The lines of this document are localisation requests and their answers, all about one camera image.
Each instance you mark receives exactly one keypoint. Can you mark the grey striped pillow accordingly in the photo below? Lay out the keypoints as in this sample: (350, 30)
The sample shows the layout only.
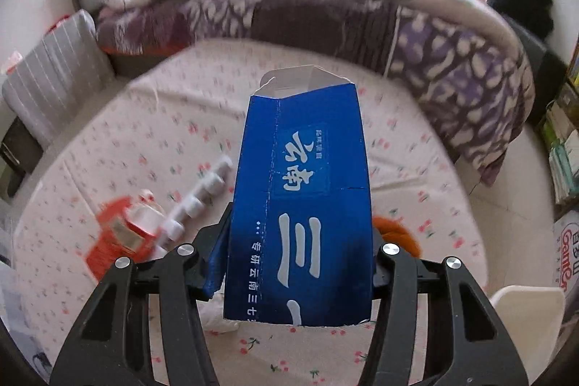
(51, 85)

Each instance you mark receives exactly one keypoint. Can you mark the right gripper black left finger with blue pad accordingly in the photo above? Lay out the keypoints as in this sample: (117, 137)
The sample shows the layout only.
(109, 342)

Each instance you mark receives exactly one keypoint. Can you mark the white Ganten water box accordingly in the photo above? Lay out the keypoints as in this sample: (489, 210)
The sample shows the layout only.
(566, 254)

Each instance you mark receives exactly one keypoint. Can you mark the white bottle multipack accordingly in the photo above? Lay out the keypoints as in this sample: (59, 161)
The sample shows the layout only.
(211, 184)

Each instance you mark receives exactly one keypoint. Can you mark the orange peel scrap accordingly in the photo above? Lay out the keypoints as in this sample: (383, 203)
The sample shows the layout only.
(393, 232)

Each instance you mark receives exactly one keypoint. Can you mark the wooden bookshelf with books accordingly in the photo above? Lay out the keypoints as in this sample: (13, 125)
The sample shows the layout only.
(558, 129)

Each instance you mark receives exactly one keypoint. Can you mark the blue cardboard carton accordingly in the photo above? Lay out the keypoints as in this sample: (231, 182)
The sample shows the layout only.
(301, 237)

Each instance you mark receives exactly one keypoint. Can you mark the dark low cabinet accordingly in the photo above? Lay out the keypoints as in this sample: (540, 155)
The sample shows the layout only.
(548, 70)

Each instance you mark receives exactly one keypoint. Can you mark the purple white patterned quilt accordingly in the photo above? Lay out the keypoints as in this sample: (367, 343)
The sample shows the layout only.
(460, 60)

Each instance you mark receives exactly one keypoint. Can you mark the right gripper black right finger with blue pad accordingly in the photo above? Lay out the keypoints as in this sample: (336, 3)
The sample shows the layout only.
(467, 343)

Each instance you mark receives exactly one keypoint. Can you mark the white plastic trash bin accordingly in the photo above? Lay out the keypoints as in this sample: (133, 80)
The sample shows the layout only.
(532, 317)

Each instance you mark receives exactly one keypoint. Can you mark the red snack package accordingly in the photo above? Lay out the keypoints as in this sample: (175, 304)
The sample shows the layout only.
(129, 226)

